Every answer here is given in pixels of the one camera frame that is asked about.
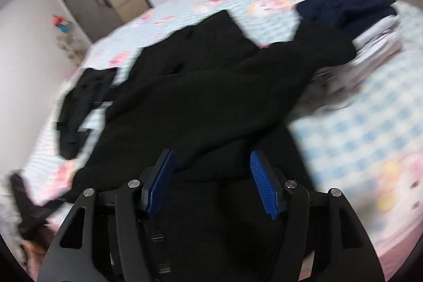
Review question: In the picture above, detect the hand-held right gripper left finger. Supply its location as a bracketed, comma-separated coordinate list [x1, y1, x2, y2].
[37, 148, 176, 282]

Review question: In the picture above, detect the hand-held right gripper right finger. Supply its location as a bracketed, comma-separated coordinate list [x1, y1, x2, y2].
[249, 150, 386, 282]

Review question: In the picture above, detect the black fleece jacket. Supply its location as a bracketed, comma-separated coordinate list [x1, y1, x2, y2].
[70, 9, 358, 282]

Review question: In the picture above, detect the checkered cartoon print blanket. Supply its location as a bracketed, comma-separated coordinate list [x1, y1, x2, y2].
[23, 0, 423, 272]

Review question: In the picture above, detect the black zip jacket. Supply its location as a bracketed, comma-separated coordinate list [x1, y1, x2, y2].
[56, 68, 118, 160]

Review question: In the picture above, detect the white folded garment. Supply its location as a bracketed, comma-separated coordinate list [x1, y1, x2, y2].
[311, 44, 402, 112]

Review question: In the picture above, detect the red and blue toy figure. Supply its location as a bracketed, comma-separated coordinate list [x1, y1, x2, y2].
[53, 14, 74, 34]

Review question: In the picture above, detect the grey door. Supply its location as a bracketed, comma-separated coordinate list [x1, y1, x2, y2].
[57, 0, 125, 45]

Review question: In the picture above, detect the navy folded garment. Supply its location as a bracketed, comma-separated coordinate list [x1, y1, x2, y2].
[295, 0, 398, 38]

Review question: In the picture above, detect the white wire rack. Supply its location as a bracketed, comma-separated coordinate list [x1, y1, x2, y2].
[56, 33, 89, 67]

